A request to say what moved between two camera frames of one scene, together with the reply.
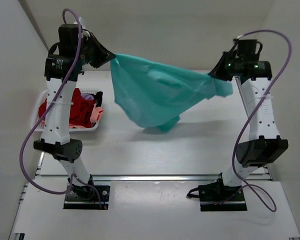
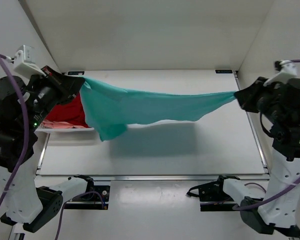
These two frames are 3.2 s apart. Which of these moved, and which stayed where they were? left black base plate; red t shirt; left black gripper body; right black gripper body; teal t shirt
Moved: left black gripper body; teal t shirt; right black gripper body
Stayed: left black base plate; red t shirt
